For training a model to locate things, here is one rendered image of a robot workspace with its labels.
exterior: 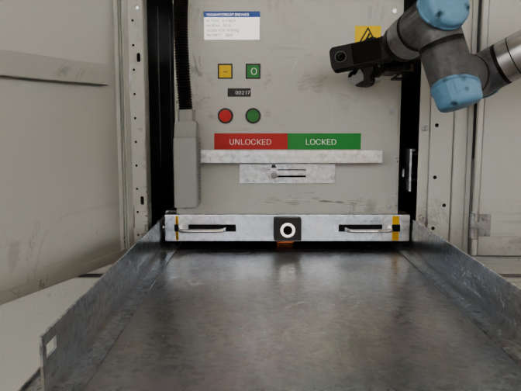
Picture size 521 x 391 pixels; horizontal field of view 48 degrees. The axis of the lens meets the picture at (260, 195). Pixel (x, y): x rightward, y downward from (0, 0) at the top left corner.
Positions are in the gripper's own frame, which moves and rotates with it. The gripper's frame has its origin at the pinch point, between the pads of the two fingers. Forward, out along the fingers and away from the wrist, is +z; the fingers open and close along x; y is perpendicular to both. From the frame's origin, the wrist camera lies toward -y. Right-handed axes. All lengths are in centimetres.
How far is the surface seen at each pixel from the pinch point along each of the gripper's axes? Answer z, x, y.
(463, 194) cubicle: -2.1, -26.2, 22.9
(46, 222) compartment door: 0, -28, -61
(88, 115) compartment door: 5, -7, -54
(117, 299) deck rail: -18, -42, -50
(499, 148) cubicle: -8.2, -17.7, 28.6
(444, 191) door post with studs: -1.3, -25.3, 19.0
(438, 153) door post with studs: -3.0, -17.5, 17.5
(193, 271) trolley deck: 0, -39, -35
